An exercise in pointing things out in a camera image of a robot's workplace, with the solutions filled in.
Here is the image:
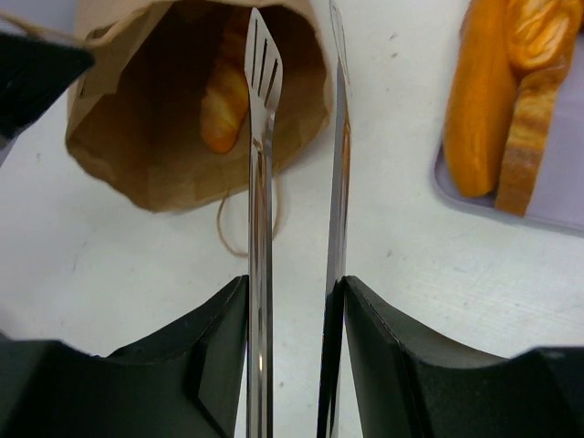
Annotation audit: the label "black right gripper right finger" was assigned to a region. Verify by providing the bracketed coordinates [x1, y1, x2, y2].
[344, 276, 583, 437]

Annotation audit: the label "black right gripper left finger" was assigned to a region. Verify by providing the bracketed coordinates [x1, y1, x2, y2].
[1, 276, 248, 437]

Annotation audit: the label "brown paper bag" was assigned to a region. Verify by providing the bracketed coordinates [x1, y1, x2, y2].
[65, 1, 332, 213]

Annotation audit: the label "lilac plastic tray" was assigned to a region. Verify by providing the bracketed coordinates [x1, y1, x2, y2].
[431, 34, 583, 236]

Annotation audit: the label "metal kitchen tongs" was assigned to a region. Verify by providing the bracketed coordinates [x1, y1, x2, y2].
[245, 2, 351, 437]

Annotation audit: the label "orange fake bread loaf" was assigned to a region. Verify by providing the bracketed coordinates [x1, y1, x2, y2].
[506, 0, 583, 72]

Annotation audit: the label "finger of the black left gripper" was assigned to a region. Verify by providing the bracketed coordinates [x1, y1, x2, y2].
[1, 32, 94, 137]

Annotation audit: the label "small orange fake bread roll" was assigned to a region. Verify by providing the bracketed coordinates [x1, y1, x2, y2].
[200, 9, 249, 154]

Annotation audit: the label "beige fake bread slice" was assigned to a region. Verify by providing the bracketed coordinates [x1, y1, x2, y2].
[495, 56, 571, 216]

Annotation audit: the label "orange fake baguette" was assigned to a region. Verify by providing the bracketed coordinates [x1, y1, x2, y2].
[443, 1, 518, 197]

